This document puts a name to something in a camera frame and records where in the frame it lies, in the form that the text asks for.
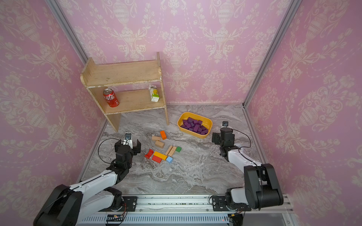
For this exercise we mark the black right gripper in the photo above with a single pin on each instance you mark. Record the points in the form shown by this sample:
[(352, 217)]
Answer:
[(216, 137)]

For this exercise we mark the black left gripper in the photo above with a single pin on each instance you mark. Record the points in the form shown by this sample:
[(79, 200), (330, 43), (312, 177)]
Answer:
[(137, 149)]

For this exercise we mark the purple brick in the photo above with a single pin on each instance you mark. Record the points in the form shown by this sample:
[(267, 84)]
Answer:
[(190, 120)]

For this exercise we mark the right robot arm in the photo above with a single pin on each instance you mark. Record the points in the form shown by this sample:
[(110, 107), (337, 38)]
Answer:
[(261, 186)]

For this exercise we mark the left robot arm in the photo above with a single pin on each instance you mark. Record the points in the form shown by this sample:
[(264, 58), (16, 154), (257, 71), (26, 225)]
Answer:
[(69, 205)]

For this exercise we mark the yellow plastic storage bin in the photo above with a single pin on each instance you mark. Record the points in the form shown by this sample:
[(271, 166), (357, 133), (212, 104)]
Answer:
[(200, 128)]

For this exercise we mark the red flat wooden brick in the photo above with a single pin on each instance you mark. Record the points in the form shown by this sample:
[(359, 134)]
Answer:
[(156, 159)]

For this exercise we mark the natural wood flat brick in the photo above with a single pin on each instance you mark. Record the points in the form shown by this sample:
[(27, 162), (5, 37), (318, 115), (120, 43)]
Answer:
[(159, 144)]

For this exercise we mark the yellow wooden brick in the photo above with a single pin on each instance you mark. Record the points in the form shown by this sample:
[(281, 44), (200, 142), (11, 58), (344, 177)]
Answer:
[(160, 155)]

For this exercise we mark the orange wooden brick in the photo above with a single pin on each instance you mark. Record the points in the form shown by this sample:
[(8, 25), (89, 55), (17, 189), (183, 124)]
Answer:
[(163, 135)]

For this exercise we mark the natural wood long brick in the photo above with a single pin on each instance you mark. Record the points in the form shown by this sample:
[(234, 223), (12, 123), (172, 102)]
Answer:
[(172, 151), (169, 149)]

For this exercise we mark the light blue wooden brick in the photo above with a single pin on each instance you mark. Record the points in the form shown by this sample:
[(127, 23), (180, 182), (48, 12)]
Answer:
[(169, 159)]

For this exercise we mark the green wooden brick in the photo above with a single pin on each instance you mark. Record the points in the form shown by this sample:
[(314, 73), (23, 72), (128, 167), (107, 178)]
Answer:
[(178, 149)]

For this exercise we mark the red cola can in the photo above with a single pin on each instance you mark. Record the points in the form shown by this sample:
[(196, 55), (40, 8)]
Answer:
[(110, 97)]

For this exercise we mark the white green juice carton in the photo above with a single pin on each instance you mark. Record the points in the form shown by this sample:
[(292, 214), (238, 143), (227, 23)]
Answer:
[(154, 95)]

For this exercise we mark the wooden two-tier shelf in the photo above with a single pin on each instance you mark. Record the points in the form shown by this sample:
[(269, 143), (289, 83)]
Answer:
[(96, 78)]

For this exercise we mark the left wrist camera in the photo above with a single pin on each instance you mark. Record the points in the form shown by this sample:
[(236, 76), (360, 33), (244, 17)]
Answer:
[(128, 138)]

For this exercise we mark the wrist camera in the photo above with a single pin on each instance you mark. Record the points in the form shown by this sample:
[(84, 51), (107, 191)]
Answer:
[(128, 138), (225, 123)]

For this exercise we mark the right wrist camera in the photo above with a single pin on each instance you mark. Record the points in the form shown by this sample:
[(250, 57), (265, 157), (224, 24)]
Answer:
[(225, 123)]

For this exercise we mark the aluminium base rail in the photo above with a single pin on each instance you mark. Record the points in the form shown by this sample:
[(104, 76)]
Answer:
[(180, 209)]

